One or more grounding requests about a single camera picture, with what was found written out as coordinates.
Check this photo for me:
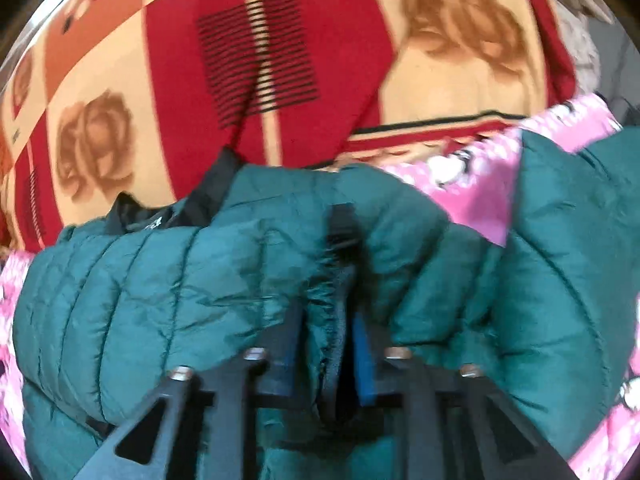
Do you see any green puffer jacket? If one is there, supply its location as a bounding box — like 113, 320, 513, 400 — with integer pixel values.
12, 127, 640, 480

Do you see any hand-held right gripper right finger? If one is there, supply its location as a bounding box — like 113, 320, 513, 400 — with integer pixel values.
350, 315, 577, 480

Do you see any red cream rose blanket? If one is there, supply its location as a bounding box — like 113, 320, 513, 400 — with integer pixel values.
0, 0, 580, 256

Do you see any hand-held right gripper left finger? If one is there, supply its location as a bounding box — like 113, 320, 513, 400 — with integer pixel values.
75, 301, 307, 480

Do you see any pink penguin print blanket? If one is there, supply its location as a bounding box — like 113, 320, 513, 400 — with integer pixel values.
0, 92, 640, 480

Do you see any white floral pillow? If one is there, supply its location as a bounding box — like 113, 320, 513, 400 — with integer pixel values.
552, 7, 603, 101

